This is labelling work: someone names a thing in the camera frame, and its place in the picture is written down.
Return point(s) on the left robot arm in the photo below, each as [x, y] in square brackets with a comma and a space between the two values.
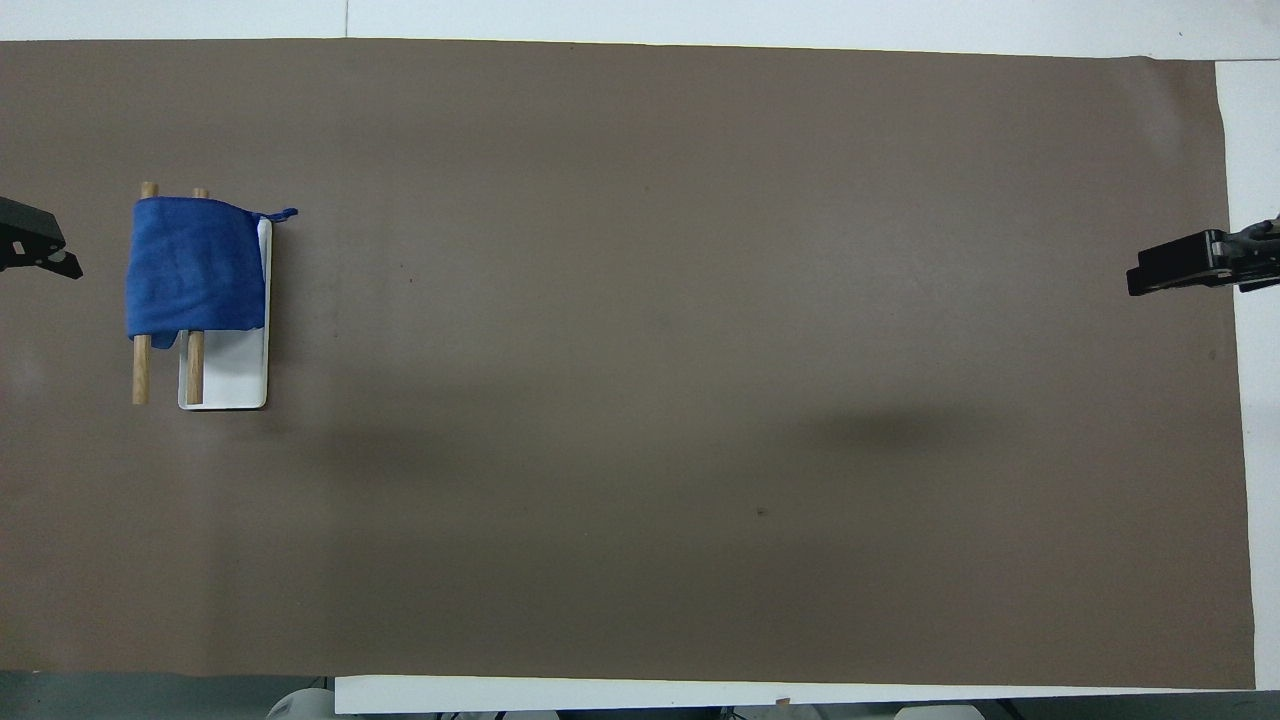
[302, 706]

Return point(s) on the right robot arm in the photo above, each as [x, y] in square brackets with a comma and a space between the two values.
[936, 713]

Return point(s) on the blue towel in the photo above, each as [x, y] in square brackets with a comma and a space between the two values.
[195, 265]

